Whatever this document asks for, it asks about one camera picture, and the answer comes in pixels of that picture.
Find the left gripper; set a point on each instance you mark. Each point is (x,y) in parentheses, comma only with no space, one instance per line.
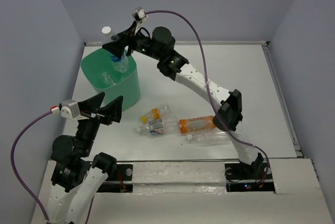
(113,110)

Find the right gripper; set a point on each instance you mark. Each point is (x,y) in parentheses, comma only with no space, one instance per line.
(126,37)

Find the blue label clear bottle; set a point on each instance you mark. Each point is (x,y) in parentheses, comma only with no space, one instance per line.
(115,49)

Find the clear plastic bottle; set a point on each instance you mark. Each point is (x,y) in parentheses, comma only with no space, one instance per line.
(109,78)

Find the yellow cap small bottle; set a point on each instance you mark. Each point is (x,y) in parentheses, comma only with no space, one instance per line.
(156,113)

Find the white label clear bottle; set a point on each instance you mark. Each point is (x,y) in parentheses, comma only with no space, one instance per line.
(161,126)

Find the orange label bottle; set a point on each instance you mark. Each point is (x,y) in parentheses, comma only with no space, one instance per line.
(196,124)

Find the large clear bottle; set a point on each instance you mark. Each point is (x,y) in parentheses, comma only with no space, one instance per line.
(208,139)

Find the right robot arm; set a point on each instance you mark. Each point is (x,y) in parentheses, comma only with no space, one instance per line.
(227,105)

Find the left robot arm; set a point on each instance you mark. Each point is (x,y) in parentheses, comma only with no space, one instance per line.
(75,180)

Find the green plastic bin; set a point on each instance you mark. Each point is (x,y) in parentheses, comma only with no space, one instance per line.
(97,62)

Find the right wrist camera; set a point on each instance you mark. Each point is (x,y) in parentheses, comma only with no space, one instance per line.
(139,14)

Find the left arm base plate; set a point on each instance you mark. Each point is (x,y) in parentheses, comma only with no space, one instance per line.
(120,181)

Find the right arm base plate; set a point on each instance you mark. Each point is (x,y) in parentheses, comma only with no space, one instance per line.
(237,181)

